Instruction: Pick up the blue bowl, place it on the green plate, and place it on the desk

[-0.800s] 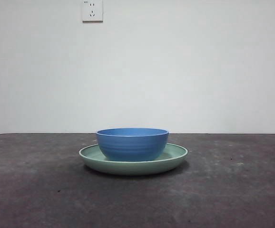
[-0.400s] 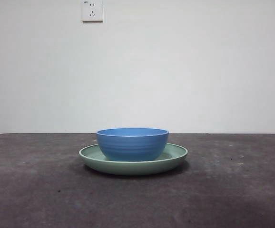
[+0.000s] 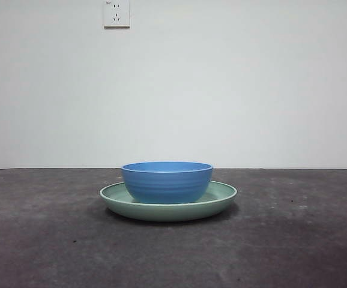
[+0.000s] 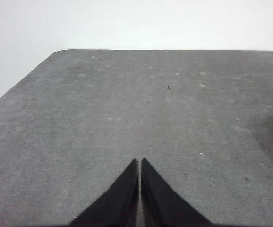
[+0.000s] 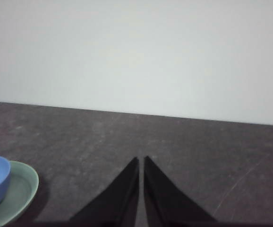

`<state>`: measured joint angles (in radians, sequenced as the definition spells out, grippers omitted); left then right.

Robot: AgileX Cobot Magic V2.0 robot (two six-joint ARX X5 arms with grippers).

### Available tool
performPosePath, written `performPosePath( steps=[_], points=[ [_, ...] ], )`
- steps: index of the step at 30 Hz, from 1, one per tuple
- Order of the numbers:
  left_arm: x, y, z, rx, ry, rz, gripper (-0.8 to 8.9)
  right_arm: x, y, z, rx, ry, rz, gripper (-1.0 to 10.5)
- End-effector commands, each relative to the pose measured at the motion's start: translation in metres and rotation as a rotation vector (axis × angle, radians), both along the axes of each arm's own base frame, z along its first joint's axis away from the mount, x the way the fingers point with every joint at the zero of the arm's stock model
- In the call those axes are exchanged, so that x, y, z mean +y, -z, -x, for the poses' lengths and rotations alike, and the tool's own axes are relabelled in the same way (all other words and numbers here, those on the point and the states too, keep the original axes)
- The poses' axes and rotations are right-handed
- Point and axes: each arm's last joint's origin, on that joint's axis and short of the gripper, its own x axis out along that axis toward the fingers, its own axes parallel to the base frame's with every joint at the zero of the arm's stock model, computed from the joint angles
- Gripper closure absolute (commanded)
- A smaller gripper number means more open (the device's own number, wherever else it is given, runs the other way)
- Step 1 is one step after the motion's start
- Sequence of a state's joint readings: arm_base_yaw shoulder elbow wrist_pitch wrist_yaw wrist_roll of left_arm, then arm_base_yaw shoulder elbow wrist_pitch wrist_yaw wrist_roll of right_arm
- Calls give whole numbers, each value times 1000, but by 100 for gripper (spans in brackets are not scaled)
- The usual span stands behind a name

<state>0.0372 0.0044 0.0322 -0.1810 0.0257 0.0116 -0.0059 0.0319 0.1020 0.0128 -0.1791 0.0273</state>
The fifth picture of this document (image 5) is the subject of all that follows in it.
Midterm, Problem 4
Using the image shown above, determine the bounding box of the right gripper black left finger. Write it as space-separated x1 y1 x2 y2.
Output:
68 157 140 223

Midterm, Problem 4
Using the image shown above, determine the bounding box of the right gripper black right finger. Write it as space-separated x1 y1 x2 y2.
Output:
143 155 219 223

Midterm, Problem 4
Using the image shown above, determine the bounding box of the green round plate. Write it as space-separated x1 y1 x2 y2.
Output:
0 160 40 227

